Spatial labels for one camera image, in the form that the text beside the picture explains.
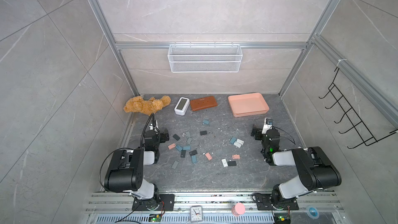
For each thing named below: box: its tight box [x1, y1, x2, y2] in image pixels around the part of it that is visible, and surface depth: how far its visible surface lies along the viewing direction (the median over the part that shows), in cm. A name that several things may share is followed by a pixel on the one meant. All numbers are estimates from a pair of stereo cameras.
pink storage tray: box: [228, 92, 270, 118], surface depth 117 cm
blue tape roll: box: [306, 205, 320, 220], surface depth 73 cm
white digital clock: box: [174, 96, 191, 116], surface depth 109 cm
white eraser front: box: [221, 158, 229, 168], surface depth 87 cm
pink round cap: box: [231, 202, 246, 217], surface depth 66 cm
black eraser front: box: [227, 160, 237, 167], surface depth 89 cm
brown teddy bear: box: [123, 95, 172, 116], surface depth 103 cm
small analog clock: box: [189, 205, 204, 223], surface depth 71 cm
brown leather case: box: [190, 95, 218, 112], surface depth 116 cm
